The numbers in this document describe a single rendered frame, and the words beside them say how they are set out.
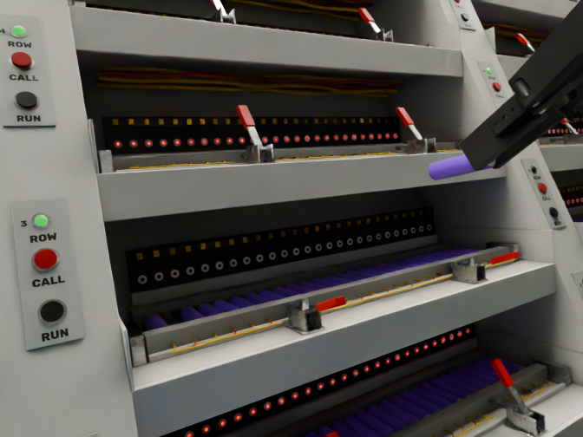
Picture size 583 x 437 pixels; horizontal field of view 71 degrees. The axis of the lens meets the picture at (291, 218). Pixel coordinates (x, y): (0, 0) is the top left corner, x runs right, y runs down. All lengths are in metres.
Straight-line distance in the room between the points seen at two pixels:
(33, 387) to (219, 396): 0.15
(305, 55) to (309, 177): 0.19
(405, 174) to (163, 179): 0.32
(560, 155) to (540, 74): 0.57
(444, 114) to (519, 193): 0.20
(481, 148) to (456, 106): 0.43
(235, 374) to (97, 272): 0.15
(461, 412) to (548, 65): 0.44
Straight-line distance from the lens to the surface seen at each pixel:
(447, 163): 0.43
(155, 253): 0.56
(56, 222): 0.40
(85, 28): 0.53
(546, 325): 0.78
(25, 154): 0.43
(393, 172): 0.57
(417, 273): 0.59
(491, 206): 0.78
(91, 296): 0.39
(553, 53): 0.33
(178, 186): 0.43
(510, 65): 0.94
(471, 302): 0.59
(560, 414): 0.70
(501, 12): 1.24
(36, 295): 0.39
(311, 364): 0.44
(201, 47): 0.55
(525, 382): 0.73
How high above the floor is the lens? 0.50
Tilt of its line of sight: 14 degrees up
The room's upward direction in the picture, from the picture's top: 16 degrees counter-clockwise
